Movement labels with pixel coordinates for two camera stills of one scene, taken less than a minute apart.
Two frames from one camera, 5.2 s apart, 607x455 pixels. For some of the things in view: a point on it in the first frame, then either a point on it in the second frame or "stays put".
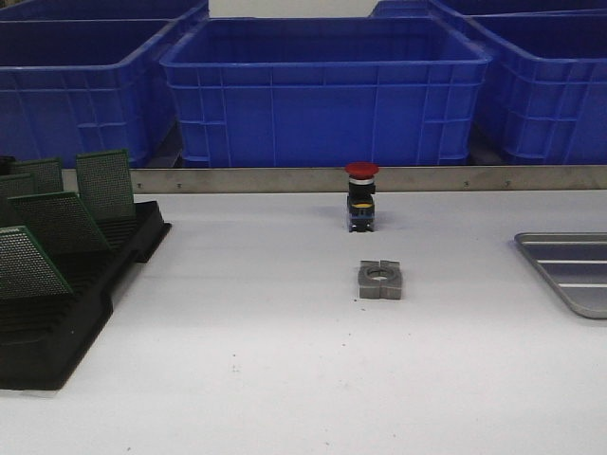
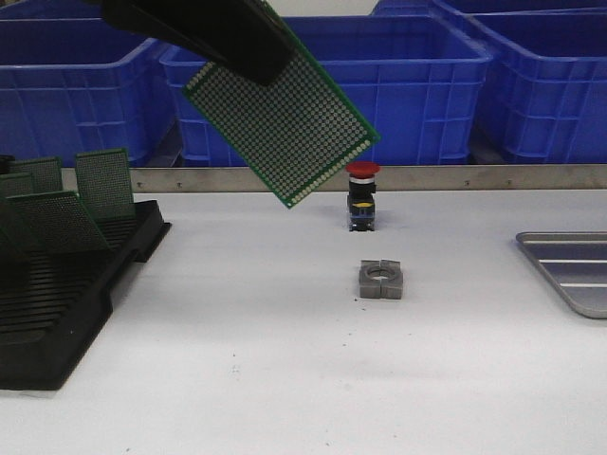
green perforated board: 25,268 to 301,129
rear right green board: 104,185 stays put
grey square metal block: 379,280 stays put
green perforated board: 62,221 stays put
